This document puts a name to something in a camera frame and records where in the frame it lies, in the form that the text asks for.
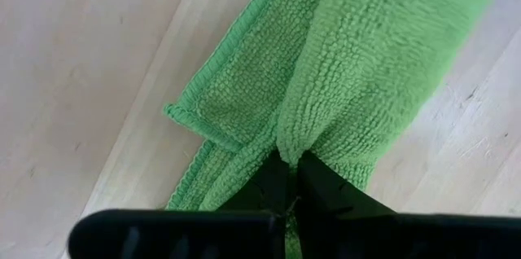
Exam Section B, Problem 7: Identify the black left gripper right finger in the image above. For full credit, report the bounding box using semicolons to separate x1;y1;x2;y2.
295;151;521;259

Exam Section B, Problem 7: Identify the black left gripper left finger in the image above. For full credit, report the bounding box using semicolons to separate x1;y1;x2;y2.
67;151;294;259

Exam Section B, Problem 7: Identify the green microfiber towel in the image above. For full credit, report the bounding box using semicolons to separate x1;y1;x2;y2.
163;0;510;259

